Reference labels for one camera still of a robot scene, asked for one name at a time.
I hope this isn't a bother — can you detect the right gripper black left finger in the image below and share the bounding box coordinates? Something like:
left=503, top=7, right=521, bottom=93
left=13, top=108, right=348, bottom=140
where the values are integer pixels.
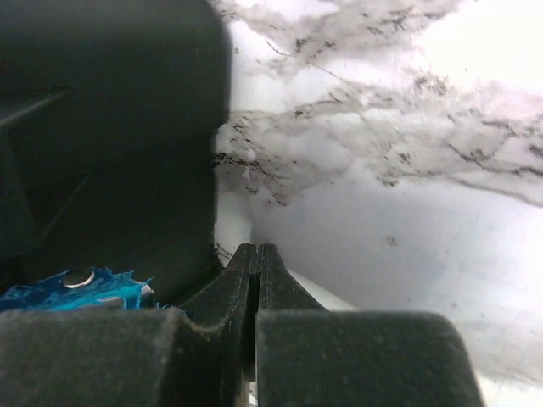
left=1, top=244, right=257, bottom=406

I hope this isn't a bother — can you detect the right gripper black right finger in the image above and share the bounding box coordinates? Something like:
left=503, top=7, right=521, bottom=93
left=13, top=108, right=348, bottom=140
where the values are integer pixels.
left=255, top=244, right=484, bottom=406

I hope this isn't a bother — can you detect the black plastic toolbox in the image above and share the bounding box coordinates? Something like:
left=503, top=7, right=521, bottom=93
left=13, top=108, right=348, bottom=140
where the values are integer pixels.
left=1, top=1, right=231, bottom=304

